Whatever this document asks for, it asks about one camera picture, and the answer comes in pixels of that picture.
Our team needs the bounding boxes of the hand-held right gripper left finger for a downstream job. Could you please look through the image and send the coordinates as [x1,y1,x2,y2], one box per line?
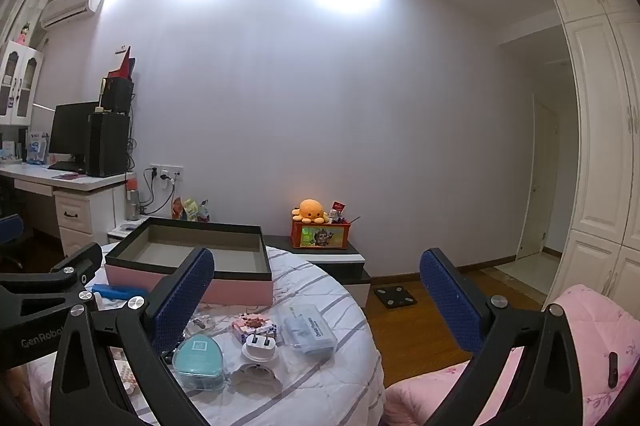
[49,247,216,426]

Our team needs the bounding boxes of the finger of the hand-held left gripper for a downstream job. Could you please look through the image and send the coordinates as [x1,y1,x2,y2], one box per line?
[0,214,24,247]
[50,242,103,289]

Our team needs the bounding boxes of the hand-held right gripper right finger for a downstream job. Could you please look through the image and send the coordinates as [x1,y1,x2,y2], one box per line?
[420,248,585,426]

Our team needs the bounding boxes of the blue pen-like stick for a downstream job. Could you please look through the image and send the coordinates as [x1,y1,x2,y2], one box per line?
[91,284,148,301]

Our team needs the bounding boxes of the pink box with black rim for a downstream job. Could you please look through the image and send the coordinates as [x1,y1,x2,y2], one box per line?
[104,217,273,307]

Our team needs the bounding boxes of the teal heart-shaped case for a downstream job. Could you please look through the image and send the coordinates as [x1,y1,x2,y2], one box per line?
[171,333,231,392]

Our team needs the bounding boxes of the pink purple block toy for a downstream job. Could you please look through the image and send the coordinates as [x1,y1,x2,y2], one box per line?
[231,312,278,347]

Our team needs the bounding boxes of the white plug-in device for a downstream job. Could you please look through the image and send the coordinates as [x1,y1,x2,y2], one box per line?
[235,328,281,394]

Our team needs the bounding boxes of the pill blister pack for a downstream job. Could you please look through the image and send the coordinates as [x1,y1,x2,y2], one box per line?
[112,358,141,399]

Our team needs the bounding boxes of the clear rectangular plastic box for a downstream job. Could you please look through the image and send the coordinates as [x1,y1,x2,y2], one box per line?
[280,303,336,354]

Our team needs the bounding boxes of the black office chair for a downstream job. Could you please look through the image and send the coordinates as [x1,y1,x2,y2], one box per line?
[0,186,31,271]

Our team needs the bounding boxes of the small clear plastic item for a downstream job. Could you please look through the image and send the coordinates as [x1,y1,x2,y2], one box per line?
[187,311,217,333]

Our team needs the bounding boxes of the low white side table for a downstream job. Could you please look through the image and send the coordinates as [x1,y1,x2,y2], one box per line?
[107,226,137,247]

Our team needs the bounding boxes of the white desk with drawers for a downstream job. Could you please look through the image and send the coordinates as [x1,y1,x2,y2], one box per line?
[0,161,136,257]

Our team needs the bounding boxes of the black bathroom scale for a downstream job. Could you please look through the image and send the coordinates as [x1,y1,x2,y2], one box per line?
[374,287,418,308]

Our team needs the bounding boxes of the bottle with orange cap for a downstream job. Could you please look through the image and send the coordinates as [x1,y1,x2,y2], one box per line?
[126,180,141,221]

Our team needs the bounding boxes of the blue boxes on desk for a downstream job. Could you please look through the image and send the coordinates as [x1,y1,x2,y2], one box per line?
[27,131,51,165]

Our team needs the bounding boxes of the black computer monitor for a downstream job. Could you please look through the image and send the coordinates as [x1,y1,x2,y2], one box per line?
[48,102,101,171]

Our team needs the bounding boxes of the black-topped low cabinet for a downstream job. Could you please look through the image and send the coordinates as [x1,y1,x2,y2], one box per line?
[262,233,372,309]

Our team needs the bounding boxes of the black computer tower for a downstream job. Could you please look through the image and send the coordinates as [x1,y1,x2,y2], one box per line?
[85,112,131,178]

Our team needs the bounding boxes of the small toys in red box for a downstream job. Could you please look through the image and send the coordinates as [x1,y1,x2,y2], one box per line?
[327,201,361,225]

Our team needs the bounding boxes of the white door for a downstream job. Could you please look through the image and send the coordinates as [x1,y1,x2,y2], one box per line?
[515,93,558,261]

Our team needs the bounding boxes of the red cartoon storage box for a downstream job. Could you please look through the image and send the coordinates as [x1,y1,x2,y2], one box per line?
[291,218,351,250]

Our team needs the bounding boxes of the striped white tablecloth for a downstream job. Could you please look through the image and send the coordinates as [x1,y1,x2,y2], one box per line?
[25,243,386,426]

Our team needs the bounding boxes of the white glass-door cabinet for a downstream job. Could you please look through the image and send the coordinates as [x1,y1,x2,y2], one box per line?
[0,40,45,127]

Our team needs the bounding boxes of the pink quilt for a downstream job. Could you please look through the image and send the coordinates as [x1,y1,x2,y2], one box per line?
[385,283,640,426]

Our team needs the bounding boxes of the orange octopus plush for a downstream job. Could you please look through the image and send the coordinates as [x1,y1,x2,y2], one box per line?
[292,198,331,225]

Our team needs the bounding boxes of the beige desk fan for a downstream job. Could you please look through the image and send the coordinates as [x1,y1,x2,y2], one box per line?
[95,77,111,114]

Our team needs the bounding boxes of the black speaker box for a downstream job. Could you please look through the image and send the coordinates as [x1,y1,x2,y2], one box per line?
[101,77,135,115]

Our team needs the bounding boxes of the red paper bag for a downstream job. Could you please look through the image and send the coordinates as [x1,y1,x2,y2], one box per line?
[107,46,137,81]

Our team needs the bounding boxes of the cream wardrobe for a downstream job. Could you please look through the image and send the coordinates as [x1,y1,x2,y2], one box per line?
[532,0,640,332]

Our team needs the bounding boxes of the pale curtain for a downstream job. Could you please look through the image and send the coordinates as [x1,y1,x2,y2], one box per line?
[0,0,53,56]

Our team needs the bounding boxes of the white air conditioner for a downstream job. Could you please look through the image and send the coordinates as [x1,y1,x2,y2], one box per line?
[39,0,107,30]

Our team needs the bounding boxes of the black power cable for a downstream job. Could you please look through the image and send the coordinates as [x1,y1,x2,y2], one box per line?
[140,166,176,214]

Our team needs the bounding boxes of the white wall socket strip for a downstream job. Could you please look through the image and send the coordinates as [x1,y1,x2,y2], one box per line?
[149,164,185,181]

